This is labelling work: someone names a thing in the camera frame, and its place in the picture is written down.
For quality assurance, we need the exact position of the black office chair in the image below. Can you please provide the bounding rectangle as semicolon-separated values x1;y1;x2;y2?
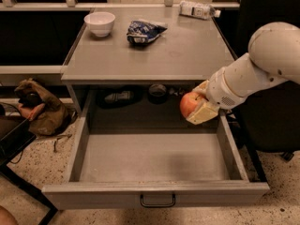
232;0;300;153

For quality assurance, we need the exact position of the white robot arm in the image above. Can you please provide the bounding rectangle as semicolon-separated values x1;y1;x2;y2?
180;22;300;125

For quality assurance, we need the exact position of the blue chip bag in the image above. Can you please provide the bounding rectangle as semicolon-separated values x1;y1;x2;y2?
127;20;168;45

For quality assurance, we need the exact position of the grey metal cabinet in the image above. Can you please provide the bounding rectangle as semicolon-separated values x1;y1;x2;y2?
62;6;234;112

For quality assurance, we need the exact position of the grey open top drawer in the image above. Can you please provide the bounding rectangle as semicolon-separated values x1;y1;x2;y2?
41;89;271;210

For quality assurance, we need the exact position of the brown backpack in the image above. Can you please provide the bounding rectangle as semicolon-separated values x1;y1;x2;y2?
14;79;71;136

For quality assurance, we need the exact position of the red apple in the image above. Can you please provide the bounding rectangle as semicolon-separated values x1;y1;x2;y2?
180;92;204;118

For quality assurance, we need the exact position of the dark shoe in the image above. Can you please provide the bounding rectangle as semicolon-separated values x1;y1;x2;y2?
96;90;141;109

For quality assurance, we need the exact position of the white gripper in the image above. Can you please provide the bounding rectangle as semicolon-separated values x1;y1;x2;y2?
186;67;246;125

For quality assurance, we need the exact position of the roll of tape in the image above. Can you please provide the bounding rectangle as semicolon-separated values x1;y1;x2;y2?
148;84;167;104

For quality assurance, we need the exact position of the black drawer handle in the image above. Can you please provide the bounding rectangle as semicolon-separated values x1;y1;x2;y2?
140;194;176;208

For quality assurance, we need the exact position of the white ceramic bowl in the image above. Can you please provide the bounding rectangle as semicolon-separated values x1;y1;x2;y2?
83;11;115;37

